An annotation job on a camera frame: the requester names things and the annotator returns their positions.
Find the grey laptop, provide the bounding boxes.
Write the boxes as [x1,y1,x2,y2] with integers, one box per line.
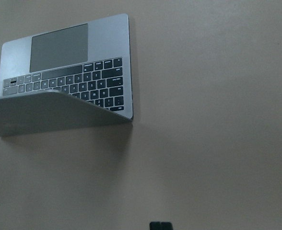
[0,14,133,137]

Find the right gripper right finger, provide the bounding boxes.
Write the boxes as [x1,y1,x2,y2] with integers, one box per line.
[160,222,173,230]

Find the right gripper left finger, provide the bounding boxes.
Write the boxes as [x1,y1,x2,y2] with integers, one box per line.
[149,221,161,230]

